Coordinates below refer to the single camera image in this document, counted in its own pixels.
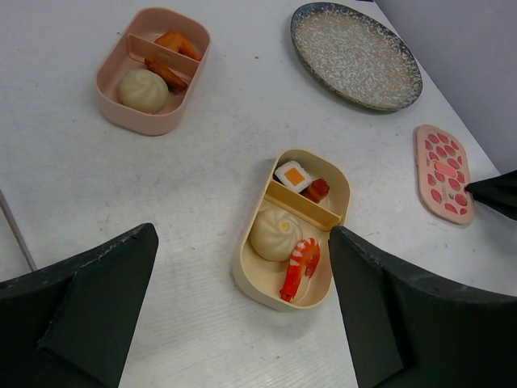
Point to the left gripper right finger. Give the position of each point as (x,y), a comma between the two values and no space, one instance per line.
(408,327)

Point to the metal tongs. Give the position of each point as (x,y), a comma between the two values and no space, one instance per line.
(10,218)

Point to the fried nugget toy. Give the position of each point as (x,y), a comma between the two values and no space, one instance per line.
(172,80)

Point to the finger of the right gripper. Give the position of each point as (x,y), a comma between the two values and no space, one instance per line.
(499,193)

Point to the pink perforated lid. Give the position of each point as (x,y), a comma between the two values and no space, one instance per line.
(443,174)

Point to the small salmon sushi toy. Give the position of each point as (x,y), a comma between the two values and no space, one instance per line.
(317,190)

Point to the rice ball toy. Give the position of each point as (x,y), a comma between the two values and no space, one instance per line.
(143,91)
(274,234)

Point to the sushi roll toy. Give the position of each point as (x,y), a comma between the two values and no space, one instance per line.
(293,176)

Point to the orange fried shrimp toy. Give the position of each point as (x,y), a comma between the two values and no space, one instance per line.
(177,42)

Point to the grey speckled plate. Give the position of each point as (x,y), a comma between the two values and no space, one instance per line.
(355,56)

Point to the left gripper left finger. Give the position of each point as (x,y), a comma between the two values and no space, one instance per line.
(71,324)

